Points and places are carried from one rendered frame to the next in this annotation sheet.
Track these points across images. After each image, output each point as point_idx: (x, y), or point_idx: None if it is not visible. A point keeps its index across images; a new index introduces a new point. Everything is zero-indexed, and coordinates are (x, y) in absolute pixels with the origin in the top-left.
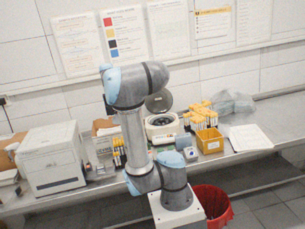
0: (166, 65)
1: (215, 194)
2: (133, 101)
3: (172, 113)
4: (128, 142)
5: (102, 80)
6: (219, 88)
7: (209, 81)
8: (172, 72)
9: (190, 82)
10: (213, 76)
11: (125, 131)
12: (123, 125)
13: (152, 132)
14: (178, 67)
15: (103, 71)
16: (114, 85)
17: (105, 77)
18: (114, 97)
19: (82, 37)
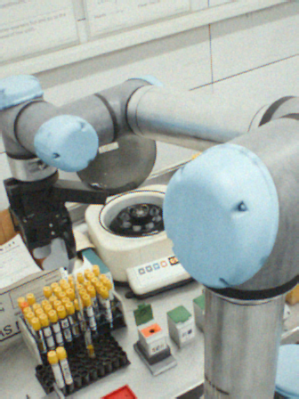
0: (128, 44)
1: None
2: (298, 263)
3: (158, 186)
4: (241, 380)
5: (7, 138)
6: (257, 98)
7: (236, 81)
8: (141, 65)
9: (189, 89)
10: (246, 65)
11: (238, 353)
12: (237, 337)
13: (129, 257)
14: (157, 47)
15: (19, 109)
16: (262, 229)
17: (214, 199)
18: (253, 268)
19: None
